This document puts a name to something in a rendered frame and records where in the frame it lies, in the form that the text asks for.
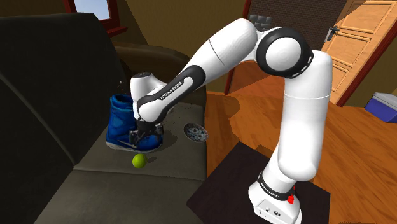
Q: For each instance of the green ball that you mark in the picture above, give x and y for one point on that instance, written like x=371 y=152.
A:
x=139 y=161

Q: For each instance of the blue box with white lid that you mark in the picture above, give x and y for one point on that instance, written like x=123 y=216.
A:
x=383 y=107

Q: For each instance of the dark robot stand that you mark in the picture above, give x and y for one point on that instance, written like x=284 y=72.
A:
x=223 y=192

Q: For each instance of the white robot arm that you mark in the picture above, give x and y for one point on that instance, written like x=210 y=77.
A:
x=304 y=118

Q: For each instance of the wooden door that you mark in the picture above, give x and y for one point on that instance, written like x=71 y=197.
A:
x=356 y=40

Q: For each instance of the blue boot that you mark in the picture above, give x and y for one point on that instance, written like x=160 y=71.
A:
x=119 y=121

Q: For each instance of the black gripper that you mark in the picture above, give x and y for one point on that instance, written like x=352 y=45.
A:
x=145 y=126

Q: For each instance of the dark grey sofa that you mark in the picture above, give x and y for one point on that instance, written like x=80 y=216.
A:
x=46 y=93

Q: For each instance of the patterned round plate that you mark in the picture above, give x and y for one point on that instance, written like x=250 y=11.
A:
x=195 y=132

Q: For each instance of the red framed window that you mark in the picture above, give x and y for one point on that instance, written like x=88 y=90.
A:
x=93 y=12

